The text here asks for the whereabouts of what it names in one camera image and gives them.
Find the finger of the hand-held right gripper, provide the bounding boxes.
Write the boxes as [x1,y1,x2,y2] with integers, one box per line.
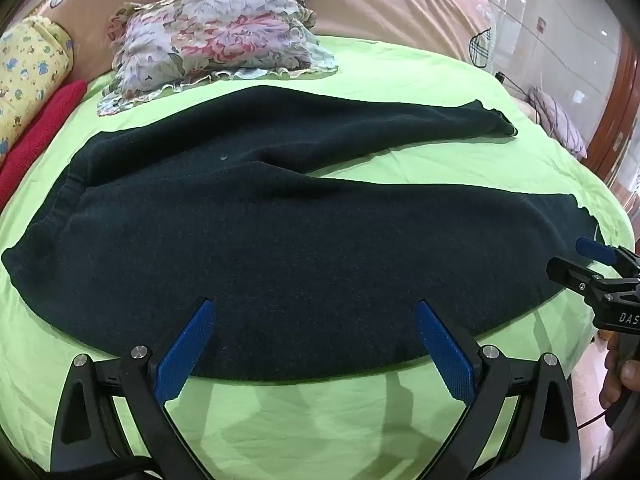
[546,256,613,306]
[575,237,640,273]

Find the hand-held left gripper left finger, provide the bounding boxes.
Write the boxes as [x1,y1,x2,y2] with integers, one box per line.
[50,297,218,480]

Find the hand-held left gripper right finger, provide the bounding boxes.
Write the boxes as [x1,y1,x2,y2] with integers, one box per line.
[414,299,583,480]

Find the dark knit pants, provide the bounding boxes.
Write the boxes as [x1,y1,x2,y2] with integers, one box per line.
[1,85,601,383]

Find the person's right hand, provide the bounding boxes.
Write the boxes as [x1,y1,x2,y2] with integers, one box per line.
[599,334,640,411]

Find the brown wooden door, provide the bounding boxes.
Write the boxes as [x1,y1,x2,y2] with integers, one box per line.
[585,25,640,201]

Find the green bed sheet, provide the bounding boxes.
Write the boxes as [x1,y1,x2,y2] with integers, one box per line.
[0,34,636,480]

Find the red folded blanket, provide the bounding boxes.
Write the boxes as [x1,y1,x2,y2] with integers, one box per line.
[0,80,88,208]

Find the pink quilt with plaid hearts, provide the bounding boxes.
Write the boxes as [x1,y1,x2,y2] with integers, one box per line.
[40,0,496,68]

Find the yellow printed quilt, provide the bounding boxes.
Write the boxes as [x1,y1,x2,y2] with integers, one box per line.
[0,15,75,161]

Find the floral ruffled pillow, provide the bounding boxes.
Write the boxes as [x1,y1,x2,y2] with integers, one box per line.
[96,0,340,117]

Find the black cable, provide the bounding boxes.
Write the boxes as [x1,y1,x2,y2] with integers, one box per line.
[495,72,543,123]

